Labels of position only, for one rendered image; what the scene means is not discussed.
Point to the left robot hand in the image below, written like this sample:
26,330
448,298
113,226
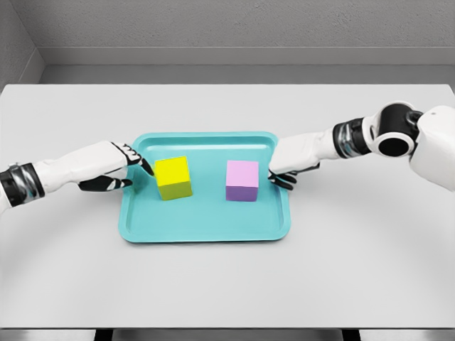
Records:
101,160

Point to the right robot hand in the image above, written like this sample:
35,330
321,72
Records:
289,152

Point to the pink purple cube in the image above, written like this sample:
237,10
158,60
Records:
241,180

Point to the yellow cube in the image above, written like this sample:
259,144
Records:
173,177

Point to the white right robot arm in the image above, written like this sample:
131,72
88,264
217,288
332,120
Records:
387,136

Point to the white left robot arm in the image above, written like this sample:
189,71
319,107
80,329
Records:
33,179

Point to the teal tray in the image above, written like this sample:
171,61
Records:
209,216

